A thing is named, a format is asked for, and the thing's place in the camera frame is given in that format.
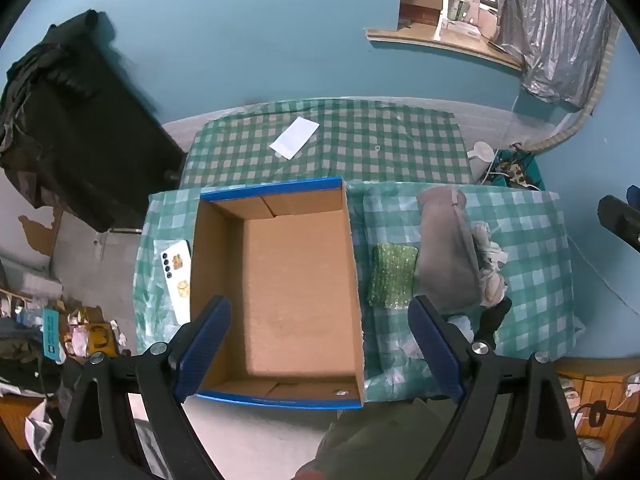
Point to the wooden window sill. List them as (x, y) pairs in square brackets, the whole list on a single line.
[(450, 44)]

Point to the black sock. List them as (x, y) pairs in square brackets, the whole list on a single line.
[(492, 320)]

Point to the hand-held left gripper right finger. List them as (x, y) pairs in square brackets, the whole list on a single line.
[(435, 350)]

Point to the white cloth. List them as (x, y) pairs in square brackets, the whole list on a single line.
[(490, 252)]

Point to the white plastic bag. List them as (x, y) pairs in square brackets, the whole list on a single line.
[(462, 327)]

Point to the cream cloth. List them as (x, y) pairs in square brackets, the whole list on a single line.
[(492, 290)]

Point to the white smartphone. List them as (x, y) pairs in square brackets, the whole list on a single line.
[(175, 260)]

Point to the green sequined cloth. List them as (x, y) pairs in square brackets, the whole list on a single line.
[(392, 275)]

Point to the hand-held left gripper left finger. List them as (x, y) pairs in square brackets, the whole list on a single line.
[(205, 350)]

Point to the silver foil curtain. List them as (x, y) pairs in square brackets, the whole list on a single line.
[(555, 35)]

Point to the black cloth-covered furniture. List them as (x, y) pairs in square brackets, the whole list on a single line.
[(75, 135)]

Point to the white green tub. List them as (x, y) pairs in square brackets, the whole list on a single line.
[(457, 7)]

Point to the white paper sheet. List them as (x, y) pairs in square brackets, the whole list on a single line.
[(295, 137)]

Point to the grey garment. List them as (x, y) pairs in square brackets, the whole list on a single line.
[(445, 250)]

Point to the teal basket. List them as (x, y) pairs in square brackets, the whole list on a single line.
[(520, 172)]

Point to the small-check green tablecloth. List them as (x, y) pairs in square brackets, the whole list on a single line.
[(360, 140)]

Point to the person's olive trousers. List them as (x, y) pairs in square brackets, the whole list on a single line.
[(390, 440)]

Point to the pile of floor clutter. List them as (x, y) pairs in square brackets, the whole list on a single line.
[(90, 340)]

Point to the blue-rimmed cardboard box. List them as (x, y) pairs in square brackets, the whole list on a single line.
[(295, 285)]

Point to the blue packet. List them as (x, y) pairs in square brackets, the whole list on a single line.
[(54, 335)]

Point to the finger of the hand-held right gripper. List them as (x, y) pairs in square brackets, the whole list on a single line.
[(622, 222)]

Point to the large-check green plastic tablecloth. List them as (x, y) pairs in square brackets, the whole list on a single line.
[(530, 260)]

